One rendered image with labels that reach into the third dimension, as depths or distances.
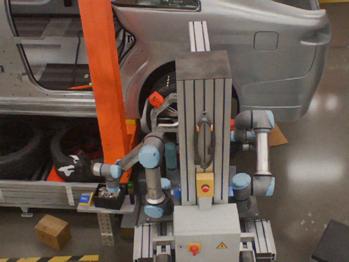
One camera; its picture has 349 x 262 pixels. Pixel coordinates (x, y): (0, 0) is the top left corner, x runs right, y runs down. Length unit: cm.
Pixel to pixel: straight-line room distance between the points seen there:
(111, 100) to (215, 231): 127
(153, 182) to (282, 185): 198
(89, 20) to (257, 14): 119
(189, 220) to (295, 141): 264
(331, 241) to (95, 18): 223
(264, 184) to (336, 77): 319
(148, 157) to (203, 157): 37
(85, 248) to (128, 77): 141
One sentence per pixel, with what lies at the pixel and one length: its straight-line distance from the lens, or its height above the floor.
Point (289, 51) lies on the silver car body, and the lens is 384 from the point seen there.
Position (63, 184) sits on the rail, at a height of 39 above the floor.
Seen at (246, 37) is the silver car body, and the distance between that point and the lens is 376.
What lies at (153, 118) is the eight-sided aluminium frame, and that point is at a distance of 392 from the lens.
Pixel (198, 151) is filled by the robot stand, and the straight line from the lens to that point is 256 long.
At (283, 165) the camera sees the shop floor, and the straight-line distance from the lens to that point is 493.
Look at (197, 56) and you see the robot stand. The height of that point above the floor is 203.
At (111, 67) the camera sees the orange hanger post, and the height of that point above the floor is 155.
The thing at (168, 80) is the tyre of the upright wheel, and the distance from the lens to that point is 394.
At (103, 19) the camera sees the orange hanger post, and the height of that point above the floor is 189.
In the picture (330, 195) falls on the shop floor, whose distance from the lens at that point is 472.
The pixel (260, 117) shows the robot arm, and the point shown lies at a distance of 328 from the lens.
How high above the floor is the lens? 327
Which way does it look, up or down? 38 degrees down
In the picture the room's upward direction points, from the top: 3 degrees counter-clockwise
